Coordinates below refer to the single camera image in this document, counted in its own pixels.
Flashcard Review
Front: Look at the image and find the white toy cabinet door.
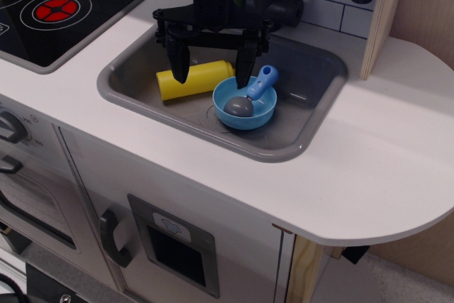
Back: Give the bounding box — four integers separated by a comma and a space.
60, 128, 294, 302

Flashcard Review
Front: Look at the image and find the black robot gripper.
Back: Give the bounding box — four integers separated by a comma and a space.
153, 0, 271, 89

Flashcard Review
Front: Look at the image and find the grey toy sink basin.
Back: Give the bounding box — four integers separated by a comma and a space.
97, 30, 348, 162

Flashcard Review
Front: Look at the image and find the grey oven door handle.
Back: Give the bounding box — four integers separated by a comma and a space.
0, 155, 23, 174

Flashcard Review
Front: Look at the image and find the light wooden side post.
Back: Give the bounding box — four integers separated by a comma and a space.
360, 0, 399, 80

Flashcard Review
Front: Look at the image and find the grey oven knob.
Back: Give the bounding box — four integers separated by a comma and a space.
1, 111, 31, 144

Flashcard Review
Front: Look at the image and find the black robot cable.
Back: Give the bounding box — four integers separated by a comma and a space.
0, 272, 29, 303

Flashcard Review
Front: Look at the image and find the dark grey cabinet handle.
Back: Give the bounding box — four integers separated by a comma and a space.
99, 208, 134, 268

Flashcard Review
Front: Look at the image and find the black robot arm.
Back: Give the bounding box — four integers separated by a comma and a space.
153, 0, 272, 89

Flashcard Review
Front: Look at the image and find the blue handled grey spoon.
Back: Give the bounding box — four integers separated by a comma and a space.
223, 65, 279, 117

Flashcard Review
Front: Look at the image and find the black toy faucet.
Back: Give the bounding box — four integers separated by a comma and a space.
245, 0, 304, 31

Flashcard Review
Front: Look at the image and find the grey ice dispenser panel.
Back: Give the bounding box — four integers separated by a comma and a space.
128, 194, 220, 299

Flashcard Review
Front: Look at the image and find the yellow plastic cylinder bottle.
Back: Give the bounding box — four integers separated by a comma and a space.
156, 60, 235, 101

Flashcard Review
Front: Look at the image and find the white toy oven door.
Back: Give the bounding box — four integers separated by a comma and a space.
1, 155, 87, 254

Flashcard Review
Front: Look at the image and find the black toy stovetop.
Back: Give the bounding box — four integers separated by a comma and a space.
1, 0, 143, 75

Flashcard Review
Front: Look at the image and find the light blue plastic bowl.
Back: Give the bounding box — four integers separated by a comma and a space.
212, 77, 277, 131

